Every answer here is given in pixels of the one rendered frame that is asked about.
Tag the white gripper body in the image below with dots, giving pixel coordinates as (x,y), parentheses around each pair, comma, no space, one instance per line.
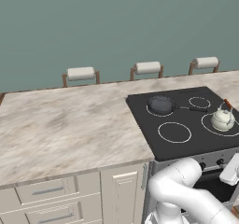
(231,174)

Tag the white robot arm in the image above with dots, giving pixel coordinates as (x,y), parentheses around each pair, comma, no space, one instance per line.
(174,184)

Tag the black stove knob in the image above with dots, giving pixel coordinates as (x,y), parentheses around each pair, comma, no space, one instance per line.
(202,165)
(220,162)

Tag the black stove with hob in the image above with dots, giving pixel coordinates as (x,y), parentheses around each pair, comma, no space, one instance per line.
(174,146)

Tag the dark oven door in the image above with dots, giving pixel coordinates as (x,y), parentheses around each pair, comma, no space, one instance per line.
(214,188)

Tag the black frying pan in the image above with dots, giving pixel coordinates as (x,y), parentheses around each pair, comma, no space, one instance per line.
(160,104)

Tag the cream cupboard door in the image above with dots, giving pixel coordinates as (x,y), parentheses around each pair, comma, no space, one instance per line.
(123,196)

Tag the wooden chair with white cushion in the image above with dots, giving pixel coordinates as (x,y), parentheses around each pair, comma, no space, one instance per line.
(205,62)
(80,73)
(147,67)

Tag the cream drawer front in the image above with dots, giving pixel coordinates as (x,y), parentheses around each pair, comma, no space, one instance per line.
(54,215)
(46,190)

